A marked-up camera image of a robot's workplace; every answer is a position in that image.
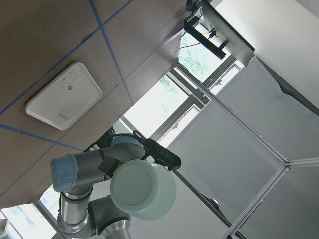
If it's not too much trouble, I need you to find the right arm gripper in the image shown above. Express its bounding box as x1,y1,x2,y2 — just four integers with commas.
133,130,181,171

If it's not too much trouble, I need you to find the green cup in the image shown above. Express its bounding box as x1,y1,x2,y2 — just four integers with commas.
110,160,176,221

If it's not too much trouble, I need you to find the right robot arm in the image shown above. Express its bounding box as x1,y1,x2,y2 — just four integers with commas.
51,131,181,239

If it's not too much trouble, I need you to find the cream plastic tray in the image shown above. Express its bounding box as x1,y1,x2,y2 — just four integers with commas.
25,62,103,130

